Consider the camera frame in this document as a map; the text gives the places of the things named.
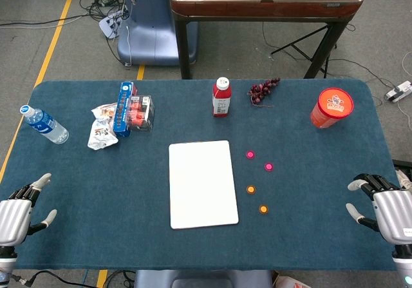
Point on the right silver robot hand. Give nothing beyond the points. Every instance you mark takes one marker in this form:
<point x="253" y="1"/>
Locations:
<point x="394" y="215"/>

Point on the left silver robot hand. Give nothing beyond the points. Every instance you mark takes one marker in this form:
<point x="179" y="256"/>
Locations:
<point x="14" y="218"/>

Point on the orange token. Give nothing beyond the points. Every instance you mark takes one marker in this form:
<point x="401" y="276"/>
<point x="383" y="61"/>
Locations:
<point x="250" y="189"/>
<point x="263" y="209"/>

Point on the pink token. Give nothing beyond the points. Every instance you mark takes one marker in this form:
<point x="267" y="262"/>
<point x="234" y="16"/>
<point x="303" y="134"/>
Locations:
<point x="250" y="154"/>
<point x="268" y="167"/>

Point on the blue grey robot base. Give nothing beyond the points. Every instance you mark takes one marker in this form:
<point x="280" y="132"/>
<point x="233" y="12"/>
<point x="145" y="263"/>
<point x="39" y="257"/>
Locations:
<point x="202" y="280"/>

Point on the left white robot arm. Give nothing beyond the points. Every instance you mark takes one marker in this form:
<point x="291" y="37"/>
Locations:
<point x="6" y="262"/>

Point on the white rectangular board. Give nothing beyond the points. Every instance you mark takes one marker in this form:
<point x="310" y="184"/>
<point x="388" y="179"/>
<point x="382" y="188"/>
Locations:
<point x="202" y="185"/>

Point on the black device beside table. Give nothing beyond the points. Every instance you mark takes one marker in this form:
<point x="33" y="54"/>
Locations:
<point x="402" y="165"/>

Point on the blue felt table cover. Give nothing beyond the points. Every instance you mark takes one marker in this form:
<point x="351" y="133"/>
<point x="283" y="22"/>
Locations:
<point x="96" y="188"/>

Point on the clear water bottle blue label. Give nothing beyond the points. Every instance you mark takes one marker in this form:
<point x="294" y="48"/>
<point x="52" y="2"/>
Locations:
<point x="45" y="125"/>

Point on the crumpled white snack bag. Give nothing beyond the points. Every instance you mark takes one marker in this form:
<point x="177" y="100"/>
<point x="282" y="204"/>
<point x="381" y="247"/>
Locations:
<point x="101" y="130"/>

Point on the orange cylindrical canister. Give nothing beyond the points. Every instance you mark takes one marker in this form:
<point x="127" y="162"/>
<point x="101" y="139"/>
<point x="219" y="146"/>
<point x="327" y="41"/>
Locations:
<point x="331" y="107"/>

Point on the white power strip black plug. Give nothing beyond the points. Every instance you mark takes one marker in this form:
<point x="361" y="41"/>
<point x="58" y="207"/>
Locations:
<point x="400" y="90"/>

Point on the blue cardboard box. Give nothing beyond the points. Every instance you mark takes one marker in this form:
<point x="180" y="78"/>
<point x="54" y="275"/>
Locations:
<point x="124" y="107"/>

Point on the clear box with red items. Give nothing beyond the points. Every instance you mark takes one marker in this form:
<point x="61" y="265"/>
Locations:
<point x="140" y="112"/>

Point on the dark red grape bunch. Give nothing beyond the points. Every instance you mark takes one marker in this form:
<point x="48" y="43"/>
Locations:
<point x="262" y="90"/>

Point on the red juice bottle white cap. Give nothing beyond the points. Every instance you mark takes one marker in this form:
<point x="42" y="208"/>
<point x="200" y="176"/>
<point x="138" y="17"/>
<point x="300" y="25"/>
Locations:
<point x="221" y="99"/>

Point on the white power strip with plugs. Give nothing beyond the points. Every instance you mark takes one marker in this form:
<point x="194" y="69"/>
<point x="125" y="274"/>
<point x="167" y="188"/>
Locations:
<point x="107" y="25"/>

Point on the brown mahjong table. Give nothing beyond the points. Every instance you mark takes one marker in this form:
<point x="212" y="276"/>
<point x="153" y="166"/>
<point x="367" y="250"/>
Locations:
<point x="264" y="9"/>

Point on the blue grey machine pedestal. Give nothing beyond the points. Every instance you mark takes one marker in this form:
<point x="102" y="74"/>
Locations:
<point x="145" y="27"/>

